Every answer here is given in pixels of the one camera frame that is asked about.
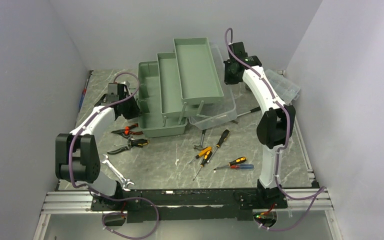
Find yellow black handle hammer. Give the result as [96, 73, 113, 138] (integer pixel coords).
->
[193, 129, 207, 151]

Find green toolbox base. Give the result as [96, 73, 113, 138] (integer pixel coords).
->
[137, 61, 188, 138]

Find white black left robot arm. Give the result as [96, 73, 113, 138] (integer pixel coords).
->
[55, 81, 140, 210]

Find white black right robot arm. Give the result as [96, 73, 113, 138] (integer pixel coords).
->
[224, 42, 296, 208]

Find orange black needle-nose pliers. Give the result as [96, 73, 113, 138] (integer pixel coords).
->
[111, 123, 144, 137]

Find black yellow pliers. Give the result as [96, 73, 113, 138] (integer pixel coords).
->
[107, 138, 149, 155]

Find green top toolbox tray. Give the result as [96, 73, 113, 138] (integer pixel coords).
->
[173, 37, 224, 105]

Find green toolbox tray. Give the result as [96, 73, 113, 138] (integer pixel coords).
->
[157, 52, 199, 118]
[173, 37, 224, 105]

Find green middle toolbox tray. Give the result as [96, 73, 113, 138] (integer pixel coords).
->
[157, 52, 199, 118]

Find clear compartment organizer box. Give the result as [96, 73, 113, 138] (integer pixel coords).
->
[264, 69, 301, 104]

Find long yellow black screwdriver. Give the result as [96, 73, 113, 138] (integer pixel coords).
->
[207, 129, 230, 164]

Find large silver open-end wrench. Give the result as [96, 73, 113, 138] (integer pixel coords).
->
[101, 154, 135, 192]

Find yellow black medium screwdriver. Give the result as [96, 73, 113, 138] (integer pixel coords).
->
[192, 150, 213, 181]

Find short yellow screwdriver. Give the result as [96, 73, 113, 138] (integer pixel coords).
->
[188, 146, 212, 164]

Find yellow black stubby screwdriver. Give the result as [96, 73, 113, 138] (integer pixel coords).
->
[214, 156, 247, 170]

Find blue red long screwdriver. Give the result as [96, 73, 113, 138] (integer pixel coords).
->
[214, 164, 254, 171]

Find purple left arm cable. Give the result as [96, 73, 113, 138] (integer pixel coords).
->
[67, 72, 160, 240]

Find red blue tool at wall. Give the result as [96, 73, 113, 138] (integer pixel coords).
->
[78, 70, 93, 111]

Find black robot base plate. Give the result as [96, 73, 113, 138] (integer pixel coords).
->
[90, 187, 288, 223]

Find aluminium frame rail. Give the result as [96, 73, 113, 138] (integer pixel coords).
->
[42, 188, 334, 214]

